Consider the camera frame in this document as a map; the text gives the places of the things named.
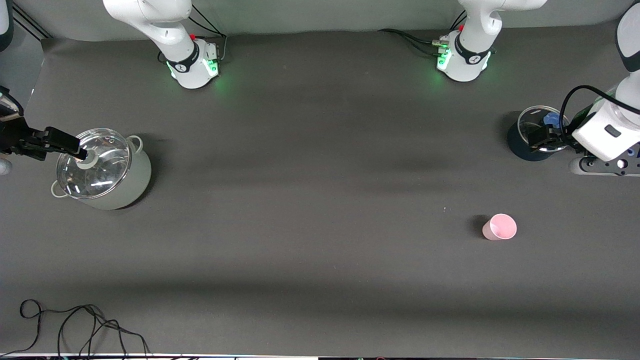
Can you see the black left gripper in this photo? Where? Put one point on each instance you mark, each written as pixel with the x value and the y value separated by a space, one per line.
pixel 550 136

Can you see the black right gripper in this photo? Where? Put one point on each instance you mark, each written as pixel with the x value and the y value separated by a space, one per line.
pixel 14 137

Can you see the glass stockpot lid with knob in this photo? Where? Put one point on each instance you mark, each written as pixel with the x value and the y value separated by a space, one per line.
pixel 107 175

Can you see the pink plastic cup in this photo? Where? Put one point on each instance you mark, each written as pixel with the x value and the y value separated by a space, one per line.
pixel 502 227

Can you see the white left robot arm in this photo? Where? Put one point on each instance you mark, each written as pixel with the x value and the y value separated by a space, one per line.
pixel 467 65

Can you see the glass saucepan lid blue knob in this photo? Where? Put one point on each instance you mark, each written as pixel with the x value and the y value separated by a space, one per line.
pixel 532 117

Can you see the grey white rounded object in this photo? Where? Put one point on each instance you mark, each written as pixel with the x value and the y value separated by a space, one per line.
pixel 6 103

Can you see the dark grey table mat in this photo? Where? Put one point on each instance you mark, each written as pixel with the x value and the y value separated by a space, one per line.
pixel 320 225

